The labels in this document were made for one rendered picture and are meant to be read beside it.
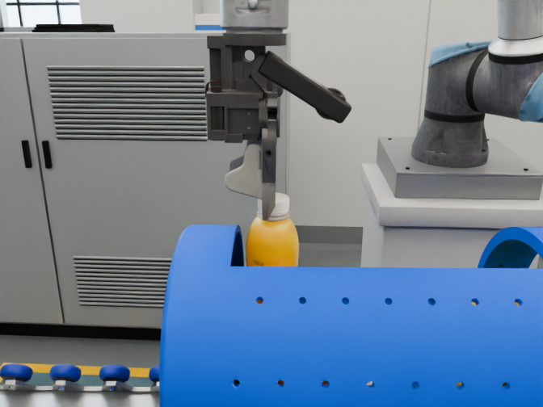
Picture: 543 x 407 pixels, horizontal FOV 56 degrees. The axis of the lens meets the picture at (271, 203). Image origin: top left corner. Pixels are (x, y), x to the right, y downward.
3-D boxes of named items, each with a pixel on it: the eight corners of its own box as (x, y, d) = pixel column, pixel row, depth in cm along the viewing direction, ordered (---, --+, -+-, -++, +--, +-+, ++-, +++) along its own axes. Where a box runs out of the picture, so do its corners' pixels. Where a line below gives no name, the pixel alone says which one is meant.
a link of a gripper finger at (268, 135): (260, 179, 61) (261, 106, 59) (275, 179, 61) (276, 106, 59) (259, 184, 56) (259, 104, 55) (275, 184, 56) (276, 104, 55)
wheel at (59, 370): (47, 361, 75) (43, 375, 74) (77, 362, 75) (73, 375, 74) (57, 370, 79) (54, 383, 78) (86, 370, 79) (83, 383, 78)
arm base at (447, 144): (400, 148, 111) (404, 103, 108) (465, 145, 113) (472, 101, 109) (427, 169, 97) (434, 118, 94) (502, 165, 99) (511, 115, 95)
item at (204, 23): (197, 32, 224) (196, 14, 222) (252, 32, 226) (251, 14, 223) (195, 32, 213) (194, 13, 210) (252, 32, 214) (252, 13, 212)
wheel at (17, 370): (-3, 361, 76) (-7, 375, 75) (27, 361, 76) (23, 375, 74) (10, 369, 79) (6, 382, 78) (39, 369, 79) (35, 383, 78)
